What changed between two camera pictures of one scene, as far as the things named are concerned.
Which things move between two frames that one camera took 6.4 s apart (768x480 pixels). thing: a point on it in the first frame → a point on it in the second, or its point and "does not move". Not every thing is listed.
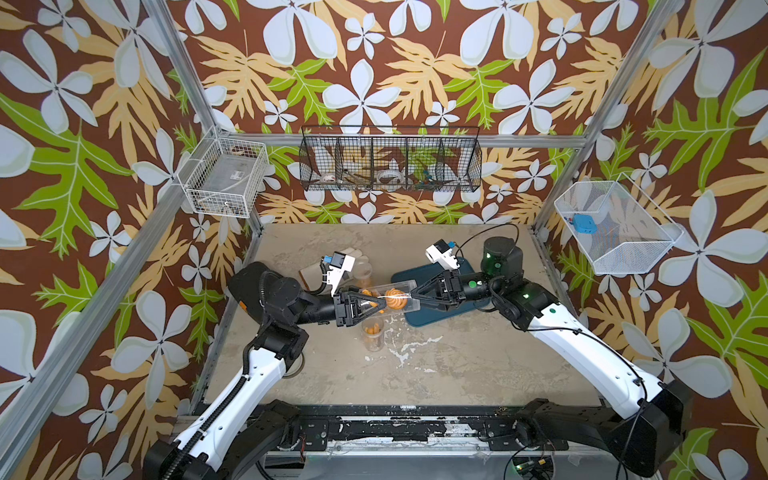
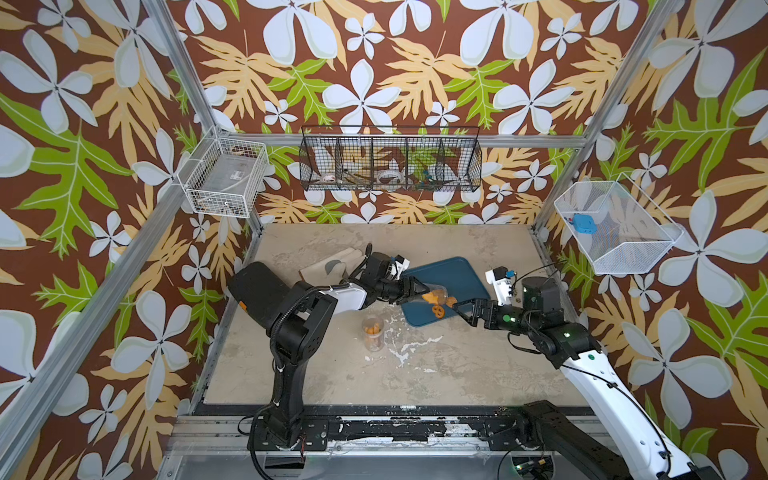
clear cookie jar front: x=373 y=329 does not move
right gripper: x=455 y=292 → x=478 y=309
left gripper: x=345 y=306 → x=411 y=291
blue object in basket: x=584 y=223 does not move
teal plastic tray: x=429 y=313 does not move
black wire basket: x=390 y=158 does not move
